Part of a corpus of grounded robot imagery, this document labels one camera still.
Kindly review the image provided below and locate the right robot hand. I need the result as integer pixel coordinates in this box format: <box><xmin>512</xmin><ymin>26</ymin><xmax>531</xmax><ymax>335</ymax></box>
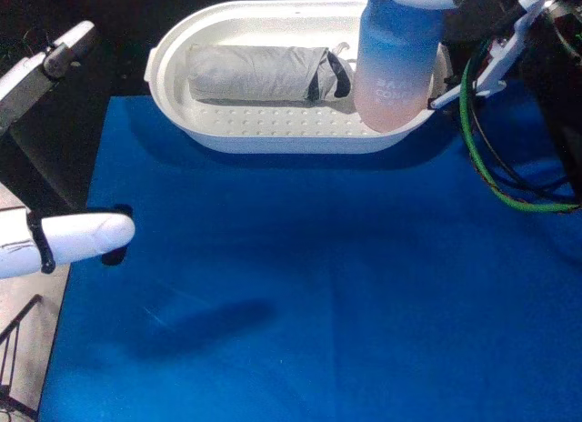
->
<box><xmin>0</xmin><ymin>206</ymin><xmax>136</xmax><ymax>280</ymax></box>

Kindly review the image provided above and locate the blue gradient water bottle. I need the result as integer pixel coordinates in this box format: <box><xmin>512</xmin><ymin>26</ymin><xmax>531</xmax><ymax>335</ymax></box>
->
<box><xmin>352</xmin><ymin>0</ymin><xmax>447</xmax><ymax>135</ymax></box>

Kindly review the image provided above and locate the grey umbrella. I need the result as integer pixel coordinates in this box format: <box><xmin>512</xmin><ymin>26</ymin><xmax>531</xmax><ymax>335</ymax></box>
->
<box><xmin>186</xmin><ymin>42</ymin><xmax>356</xmax><ymax>104</ymax></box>

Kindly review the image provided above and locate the small black flat object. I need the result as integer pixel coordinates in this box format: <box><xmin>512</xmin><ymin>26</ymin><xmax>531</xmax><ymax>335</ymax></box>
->
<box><xmin>85</xmin><ymin>204</ymin><xmax>135</xmax><ymax>266</ymax></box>

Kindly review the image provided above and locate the blue table mat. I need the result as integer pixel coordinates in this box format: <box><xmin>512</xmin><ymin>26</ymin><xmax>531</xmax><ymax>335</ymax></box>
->
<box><xmin>38</xmin><ymin>78</ymin><xmax>582</xmax><ymax>422</ymax></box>

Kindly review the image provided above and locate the white oval plastic tub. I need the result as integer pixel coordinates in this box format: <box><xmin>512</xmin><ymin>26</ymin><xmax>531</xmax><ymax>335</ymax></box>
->
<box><xmin>144</xmin><ymin>0</ymin><xmax>449</xmax><ymax>156</ymax></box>

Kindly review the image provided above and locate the green robot cable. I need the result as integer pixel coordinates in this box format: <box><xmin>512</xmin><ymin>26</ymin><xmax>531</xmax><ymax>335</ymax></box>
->
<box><xmin>457</xmin><ymin>39</ymin><xmax>582</xmax><ymax>215</ymax></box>

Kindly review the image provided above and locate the black metal stand frame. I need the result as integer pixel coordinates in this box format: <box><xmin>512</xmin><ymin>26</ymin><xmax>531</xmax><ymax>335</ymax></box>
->
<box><xmin>0</xmin><ymin>294</ymin><xmax>45</xmax><ymax>418</ymax></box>

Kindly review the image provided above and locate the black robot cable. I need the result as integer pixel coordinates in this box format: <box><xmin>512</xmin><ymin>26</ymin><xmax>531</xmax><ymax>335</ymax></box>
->
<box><xmin>467</xmin><ymin>71</ymin><xmax>578</xmax><ymax>204</ymax></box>

